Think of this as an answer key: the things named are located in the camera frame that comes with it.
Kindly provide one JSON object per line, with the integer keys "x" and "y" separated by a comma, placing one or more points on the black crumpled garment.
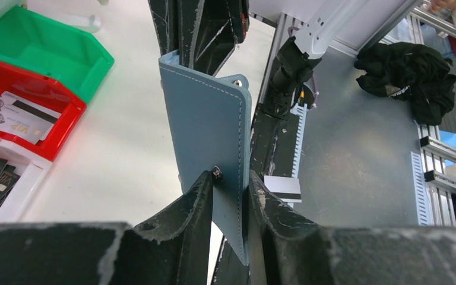
{"x": 411, "y": 73}

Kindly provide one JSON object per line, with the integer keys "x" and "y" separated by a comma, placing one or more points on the red plastic bin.
{"x": 49, "y": 93}

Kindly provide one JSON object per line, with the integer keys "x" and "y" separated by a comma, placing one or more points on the white plastic bin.
{"x": 32, "y": 169}

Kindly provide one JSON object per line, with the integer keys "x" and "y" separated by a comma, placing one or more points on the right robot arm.
{"x": 353, "y": 23}

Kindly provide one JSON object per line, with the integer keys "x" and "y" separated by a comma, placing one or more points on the white slotted cable duct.
{"x": 301, "y": 112}

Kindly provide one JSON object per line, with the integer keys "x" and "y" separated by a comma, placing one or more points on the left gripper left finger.
{"x": 171, "y": 247}

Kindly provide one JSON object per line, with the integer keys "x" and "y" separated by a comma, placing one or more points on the green plastic bin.
{"x": 73, "y": 57}

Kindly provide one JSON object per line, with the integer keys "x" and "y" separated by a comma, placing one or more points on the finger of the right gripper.
{"x": 223, "y": 25}
{"x": 174, "y": 23}

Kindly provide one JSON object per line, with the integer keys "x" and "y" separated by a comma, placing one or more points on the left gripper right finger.
{"x": 284, "y": 247}

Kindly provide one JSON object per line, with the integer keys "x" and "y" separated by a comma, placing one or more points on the white magnetic stripe card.
{"x": 286, "y": 188}

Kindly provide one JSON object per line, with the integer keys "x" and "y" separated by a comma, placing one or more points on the blue card holder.
{"x": 210, "y": 124}

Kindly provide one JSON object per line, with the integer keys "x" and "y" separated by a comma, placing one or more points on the credit cards in red bin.
{"x": 25, "y": 119}

